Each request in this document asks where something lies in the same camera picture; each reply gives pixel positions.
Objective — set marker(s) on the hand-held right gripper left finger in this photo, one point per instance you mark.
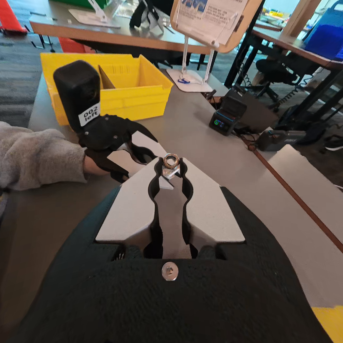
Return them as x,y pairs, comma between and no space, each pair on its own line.
128,211

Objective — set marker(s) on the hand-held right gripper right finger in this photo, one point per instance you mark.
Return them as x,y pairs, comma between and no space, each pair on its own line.
211,211

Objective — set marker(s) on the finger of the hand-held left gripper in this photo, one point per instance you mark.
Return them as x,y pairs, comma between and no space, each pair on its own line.
148,142
120,160

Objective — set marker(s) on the silver hex nut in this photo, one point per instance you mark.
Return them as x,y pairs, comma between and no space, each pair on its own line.
165,160

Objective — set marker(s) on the silver bolt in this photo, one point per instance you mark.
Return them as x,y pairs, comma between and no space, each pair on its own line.
168,172

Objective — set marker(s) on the person's left forearm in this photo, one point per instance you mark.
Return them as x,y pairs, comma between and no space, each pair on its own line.
40,155

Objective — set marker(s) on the person's left hand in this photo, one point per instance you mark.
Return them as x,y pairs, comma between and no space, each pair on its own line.
92,168

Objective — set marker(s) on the black bin divider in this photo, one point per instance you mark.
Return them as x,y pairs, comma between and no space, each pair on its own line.
105,80

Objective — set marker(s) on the long work table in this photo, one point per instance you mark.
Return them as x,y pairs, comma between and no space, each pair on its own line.
107,33

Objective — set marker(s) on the blue clip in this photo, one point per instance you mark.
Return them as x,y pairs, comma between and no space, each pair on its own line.
185,81

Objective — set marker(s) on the white board stand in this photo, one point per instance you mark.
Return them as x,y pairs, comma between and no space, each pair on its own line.
91,18
193,85

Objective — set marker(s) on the green bin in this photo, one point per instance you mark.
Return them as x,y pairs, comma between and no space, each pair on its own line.
80,3

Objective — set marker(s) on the black charging case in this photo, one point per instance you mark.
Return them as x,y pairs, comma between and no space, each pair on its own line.
233,107

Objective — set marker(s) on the black grey tool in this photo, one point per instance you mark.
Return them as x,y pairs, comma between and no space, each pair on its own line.
139,13

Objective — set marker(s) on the orange traffic cone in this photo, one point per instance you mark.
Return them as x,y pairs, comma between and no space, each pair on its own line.
10,16

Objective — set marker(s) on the grey power bank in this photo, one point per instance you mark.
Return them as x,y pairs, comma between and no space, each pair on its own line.
281,140

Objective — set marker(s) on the dark grey case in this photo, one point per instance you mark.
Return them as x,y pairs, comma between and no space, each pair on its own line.
257,115

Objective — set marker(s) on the black office chair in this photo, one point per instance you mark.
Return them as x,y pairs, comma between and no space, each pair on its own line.
270,69

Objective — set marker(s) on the wooden display board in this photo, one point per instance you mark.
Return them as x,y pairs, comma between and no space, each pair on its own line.
249,16

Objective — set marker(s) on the wooden top desk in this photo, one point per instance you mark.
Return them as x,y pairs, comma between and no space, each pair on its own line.
294,45

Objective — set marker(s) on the blue bag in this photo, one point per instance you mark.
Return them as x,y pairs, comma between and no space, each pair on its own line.
327,34

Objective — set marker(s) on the wooden post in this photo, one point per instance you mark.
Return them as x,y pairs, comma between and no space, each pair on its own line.
300,16

